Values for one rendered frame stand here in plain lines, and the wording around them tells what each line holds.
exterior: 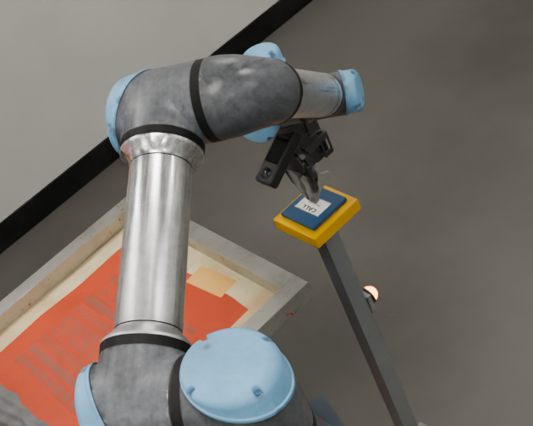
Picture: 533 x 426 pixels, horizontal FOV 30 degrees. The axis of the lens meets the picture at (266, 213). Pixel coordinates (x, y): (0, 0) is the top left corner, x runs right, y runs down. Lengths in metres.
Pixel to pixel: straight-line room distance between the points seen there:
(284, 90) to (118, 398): 0.47
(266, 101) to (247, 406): 0.44
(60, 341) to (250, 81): 0.88
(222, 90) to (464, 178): 2.21
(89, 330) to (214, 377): 0.92
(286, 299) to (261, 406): 0.71
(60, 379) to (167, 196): 0.75
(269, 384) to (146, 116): 0.42
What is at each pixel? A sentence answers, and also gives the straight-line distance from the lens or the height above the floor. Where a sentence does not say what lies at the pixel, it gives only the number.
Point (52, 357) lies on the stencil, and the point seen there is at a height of 0.96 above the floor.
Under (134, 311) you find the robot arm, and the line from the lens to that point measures 1.22.
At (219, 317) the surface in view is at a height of 0.96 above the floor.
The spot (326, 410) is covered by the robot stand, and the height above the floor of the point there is 1.20.
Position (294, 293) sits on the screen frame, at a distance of 1.80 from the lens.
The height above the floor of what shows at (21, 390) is 0.96.
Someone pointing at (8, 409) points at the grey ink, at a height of 0.96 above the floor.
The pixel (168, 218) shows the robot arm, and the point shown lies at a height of 1.47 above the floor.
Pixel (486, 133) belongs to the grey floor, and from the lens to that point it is 3.62.
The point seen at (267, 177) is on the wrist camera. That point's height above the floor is 1.11.
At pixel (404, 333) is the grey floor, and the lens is 3.02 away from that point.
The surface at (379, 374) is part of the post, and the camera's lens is 2.36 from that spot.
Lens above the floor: 2.21
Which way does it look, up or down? 38 degrees down
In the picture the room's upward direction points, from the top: 25 degrees counter-clockwise
